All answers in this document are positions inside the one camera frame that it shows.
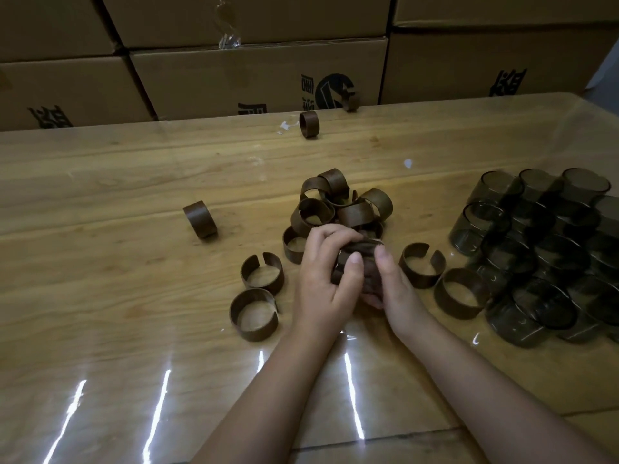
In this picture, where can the person's left forearm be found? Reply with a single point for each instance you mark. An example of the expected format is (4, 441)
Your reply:
(261, 410)

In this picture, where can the person's left hand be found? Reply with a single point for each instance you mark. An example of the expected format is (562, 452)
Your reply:
(321, 294)

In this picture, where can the cluster of smoky glass cups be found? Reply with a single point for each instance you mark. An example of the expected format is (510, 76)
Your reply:
(532, 265)

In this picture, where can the person's right forearm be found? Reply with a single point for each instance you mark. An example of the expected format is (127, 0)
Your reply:
(483, 405)

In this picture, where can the smoky tinted glass cup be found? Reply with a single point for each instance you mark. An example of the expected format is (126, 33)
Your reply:
(370, 277)

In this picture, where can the person's right hand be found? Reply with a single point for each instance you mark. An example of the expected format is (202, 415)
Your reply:
(401, 304)

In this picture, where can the stack of brown cardboard boxes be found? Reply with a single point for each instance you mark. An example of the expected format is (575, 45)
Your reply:
(242, 19)

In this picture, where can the white paper scrap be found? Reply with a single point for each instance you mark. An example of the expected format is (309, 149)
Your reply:
(285, 125)

